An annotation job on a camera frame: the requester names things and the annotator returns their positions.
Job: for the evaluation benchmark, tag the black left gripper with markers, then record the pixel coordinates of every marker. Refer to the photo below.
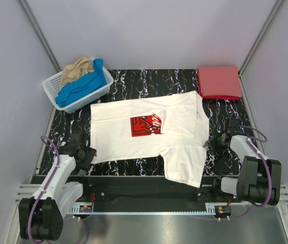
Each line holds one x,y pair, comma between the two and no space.
90,153

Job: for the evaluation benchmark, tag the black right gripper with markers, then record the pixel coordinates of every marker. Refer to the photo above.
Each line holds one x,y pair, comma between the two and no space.
212,144

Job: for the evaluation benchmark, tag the white Coca-Cola t-shirt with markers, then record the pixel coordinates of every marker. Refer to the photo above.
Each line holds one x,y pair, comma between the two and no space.
174,127

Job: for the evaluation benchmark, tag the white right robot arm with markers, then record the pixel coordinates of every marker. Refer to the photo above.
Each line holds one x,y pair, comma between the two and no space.
259,179

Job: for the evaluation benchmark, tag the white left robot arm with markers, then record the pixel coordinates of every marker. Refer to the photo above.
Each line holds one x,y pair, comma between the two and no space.
41,216

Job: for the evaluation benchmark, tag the folded pink t-shirt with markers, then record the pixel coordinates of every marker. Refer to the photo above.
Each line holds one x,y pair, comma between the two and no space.
219,70

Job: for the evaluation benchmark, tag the blue t-shirt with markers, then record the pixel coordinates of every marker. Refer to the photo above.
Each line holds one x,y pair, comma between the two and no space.
85,84

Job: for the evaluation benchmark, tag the white plastic basket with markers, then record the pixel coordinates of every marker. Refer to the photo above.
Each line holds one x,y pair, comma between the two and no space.
51,89

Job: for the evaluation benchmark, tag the beige t-shirt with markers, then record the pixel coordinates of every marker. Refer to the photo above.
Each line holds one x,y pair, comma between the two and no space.
76,70

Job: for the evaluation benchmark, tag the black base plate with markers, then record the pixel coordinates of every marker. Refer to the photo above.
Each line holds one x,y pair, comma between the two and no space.
150,190

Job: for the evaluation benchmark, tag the aluminium frame rail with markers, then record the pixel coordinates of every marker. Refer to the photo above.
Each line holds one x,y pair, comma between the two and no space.
26,191

